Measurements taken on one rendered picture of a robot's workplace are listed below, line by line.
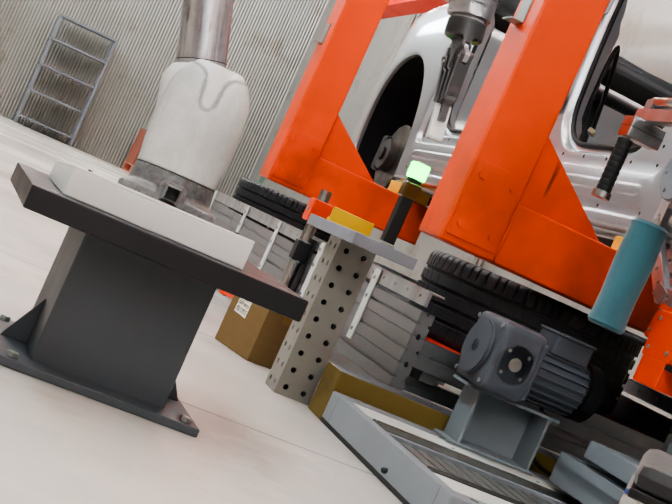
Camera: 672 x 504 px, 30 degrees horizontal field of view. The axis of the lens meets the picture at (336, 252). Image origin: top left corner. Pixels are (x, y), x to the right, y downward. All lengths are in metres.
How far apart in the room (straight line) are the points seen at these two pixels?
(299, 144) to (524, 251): 1.94
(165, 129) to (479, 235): 1.10
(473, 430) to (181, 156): 1.25
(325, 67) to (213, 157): 2.74
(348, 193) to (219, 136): 2.78
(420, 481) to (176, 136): 0.80
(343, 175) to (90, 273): 2.90
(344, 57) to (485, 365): 2.26
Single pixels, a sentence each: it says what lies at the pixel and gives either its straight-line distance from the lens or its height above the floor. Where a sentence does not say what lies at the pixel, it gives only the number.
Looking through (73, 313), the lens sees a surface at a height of 0.12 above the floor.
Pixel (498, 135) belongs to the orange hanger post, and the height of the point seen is 0.81.
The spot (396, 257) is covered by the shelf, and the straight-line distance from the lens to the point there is 2.98.
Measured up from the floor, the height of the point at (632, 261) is 0.64.
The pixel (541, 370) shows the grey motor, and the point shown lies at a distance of 3.04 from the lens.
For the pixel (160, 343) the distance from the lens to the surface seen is 2.22.
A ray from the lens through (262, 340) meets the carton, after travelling 3.54.
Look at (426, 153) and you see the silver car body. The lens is 4.99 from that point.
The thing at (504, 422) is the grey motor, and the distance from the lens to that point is 3.19.
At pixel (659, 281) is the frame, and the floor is 0.63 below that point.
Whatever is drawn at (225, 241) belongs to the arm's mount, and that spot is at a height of 0.33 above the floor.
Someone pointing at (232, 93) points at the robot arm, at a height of 0.58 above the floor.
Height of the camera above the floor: 0.42
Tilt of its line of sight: 1 degrees down
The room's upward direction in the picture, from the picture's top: 24 degrees clockwise
